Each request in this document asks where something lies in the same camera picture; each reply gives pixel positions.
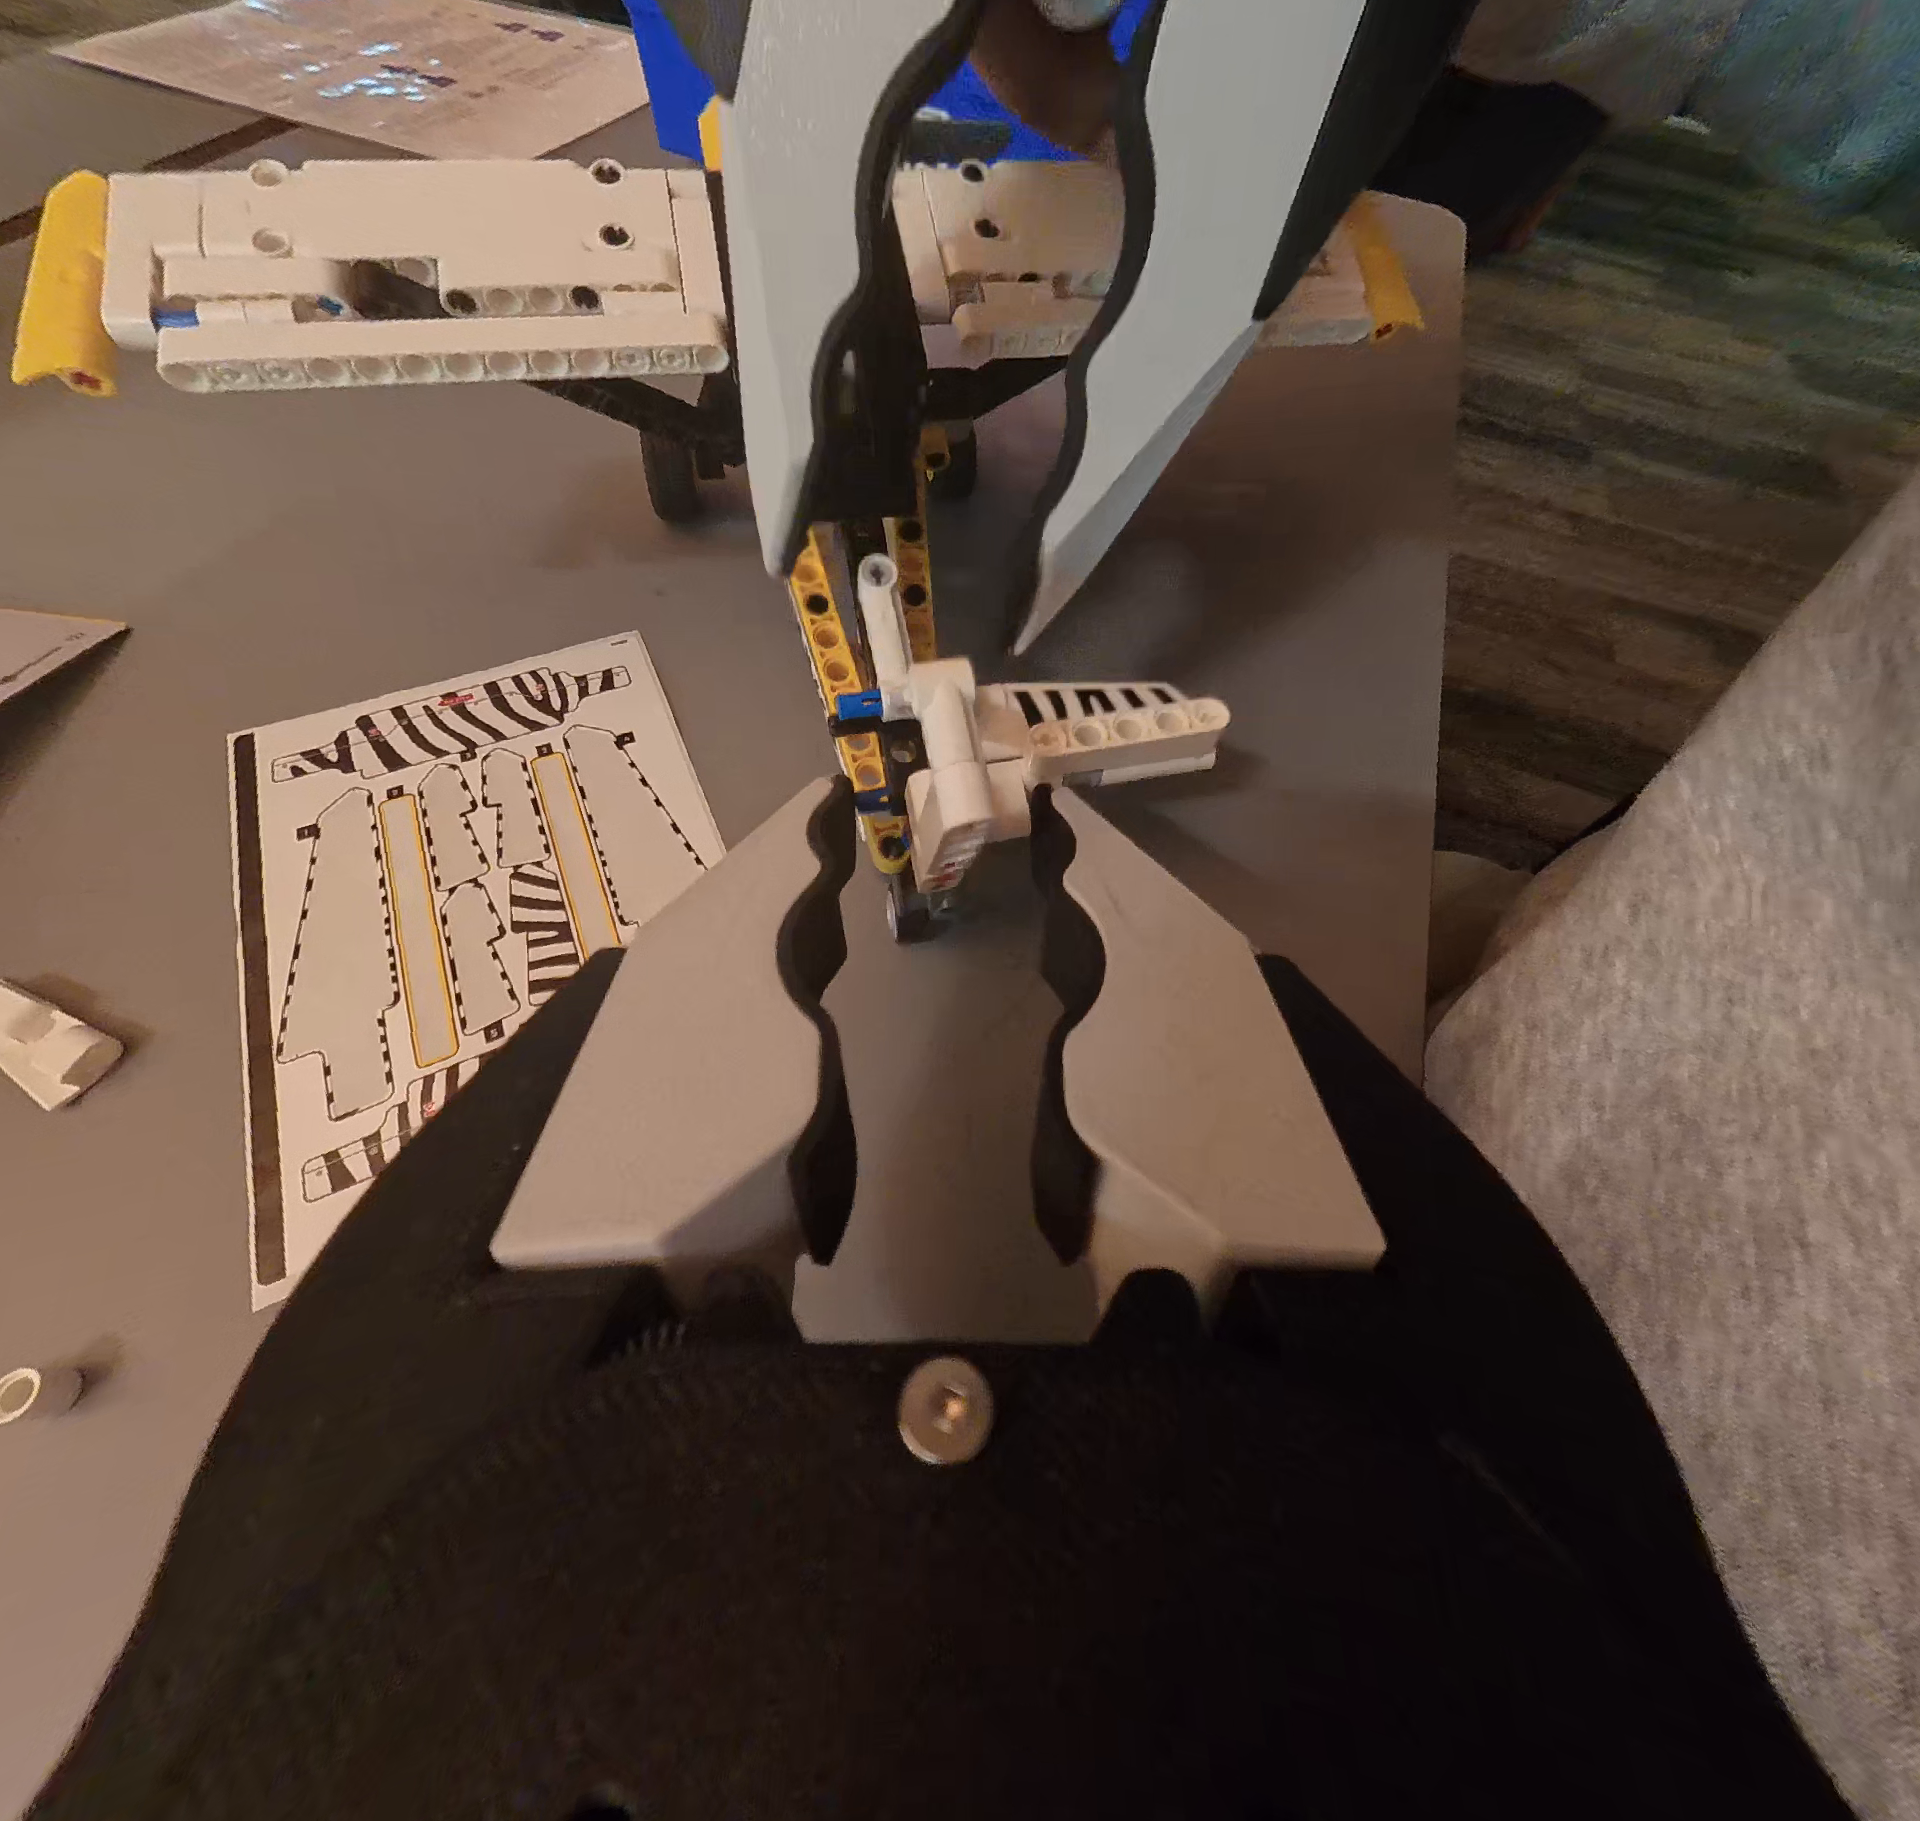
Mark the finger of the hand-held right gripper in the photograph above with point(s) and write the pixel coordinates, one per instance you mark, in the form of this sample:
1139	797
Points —
1230	172
812	126

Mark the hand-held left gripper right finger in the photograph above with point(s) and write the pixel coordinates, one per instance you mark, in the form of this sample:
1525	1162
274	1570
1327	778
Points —
1216	1101

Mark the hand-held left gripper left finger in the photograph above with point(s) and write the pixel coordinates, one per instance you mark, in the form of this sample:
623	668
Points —
661	1101

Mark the white yellow lego airplane model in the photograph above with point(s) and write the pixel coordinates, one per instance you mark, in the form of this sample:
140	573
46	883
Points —
450	223

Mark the white lego pieces clump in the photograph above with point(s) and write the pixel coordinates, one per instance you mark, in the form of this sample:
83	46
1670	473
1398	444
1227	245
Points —
53	1048

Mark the grey white lego pin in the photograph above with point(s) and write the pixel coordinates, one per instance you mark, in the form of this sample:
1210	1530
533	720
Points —
39	1395

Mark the person's right hand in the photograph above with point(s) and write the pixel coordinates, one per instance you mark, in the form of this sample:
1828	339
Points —
1050	90

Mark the blue plastic bin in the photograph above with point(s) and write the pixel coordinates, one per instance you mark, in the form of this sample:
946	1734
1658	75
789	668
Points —
661	118

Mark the zebra striped sticker sheet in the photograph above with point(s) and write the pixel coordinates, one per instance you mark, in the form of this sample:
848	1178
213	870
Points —
346	921

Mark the laminated paper sheet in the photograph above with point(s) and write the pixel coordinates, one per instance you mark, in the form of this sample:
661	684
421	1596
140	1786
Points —
376	53

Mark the open instruction booklet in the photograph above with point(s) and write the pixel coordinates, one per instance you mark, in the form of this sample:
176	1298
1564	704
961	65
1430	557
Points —
46	653

